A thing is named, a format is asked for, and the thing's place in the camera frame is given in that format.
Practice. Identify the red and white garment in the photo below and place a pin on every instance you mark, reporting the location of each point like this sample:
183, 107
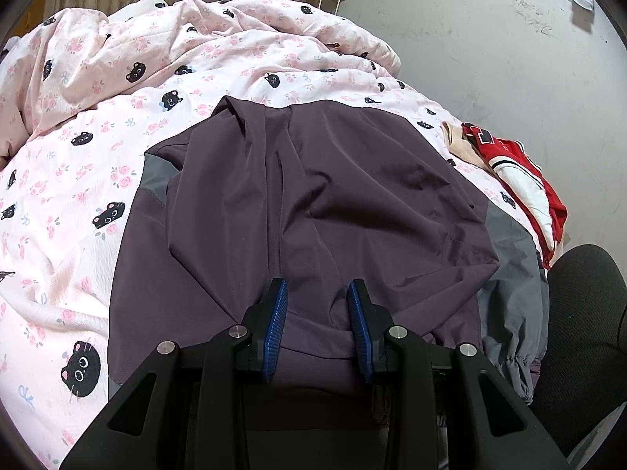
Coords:
543, 200

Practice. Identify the pink cat print blanket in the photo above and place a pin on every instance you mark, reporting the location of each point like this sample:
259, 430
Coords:
73, 181

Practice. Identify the purple and grey jacket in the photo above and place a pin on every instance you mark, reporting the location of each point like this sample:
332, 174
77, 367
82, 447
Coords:
318, 181

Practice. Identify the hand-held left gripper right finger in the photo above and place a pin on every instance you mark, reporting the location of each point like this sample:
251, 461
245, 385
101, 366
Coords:
361, 333

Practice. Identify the black textured fabric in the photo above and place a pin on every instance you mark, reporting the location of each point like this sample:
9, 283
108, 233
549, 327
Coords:
588, 328

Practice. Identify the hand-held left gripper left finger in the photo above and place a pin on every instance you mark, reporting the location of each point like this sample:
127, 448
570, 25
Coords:
274, 333

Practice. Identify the beige garment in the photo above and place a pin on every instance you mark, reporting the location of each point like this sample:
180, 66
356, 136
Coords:
455, 144

